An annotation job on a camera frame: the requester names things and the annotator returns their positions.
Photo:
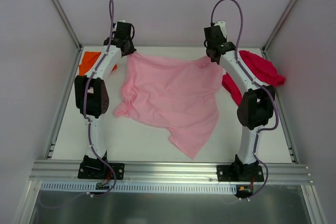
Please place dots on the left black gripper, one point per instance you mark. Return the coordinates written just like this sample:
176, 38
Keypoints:
128, 49

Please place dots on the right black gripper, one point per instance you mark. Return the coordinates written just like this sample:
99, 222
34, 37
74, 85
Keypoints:
213, 56

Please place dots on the light pink t shirt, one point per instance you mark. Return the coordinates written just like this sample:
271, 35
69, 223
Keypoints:
173, 94

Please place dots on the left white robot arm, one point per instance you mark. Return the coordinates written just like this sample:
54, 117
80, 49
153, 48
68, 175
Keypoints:
92, 98

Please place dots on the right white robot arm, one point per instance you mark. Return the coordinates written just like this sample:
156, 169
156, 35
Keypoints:
254, 110

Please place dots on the orange t shirt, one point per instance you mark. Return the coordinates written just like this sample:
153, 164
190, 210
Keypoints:
88, 61

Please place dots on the magenta t shirt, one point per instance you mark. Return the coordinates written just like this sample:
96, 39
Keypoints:
263, 69

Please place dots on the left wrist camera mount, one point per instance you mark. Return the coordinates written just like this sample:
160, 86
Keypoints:
121, 21

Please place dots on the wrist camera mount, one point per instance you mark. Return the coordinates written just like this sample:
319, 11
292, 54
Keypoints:
222, 25
121, 21

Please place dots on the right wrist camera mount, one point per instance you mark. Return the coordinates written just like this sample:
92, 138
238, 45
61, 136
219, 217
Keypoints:
222, 25

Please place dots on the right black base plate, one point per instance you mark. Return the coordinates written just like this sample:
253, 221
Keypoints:
230, 173

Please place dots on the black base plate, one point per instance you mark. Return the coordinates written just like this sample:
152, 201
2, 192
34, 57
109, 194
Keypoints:
230, 173
101, 171

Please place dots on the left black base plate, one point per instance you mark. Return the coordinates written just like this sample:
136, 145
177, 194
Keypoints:
101, 171

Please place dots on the white slotted cable duct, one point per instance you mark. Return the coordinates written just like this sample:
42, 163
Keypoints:
142, 188

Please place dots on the aluminium mounting rail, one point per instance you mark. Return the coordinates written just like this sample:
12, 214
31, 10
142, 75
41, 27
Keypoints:
170, 172

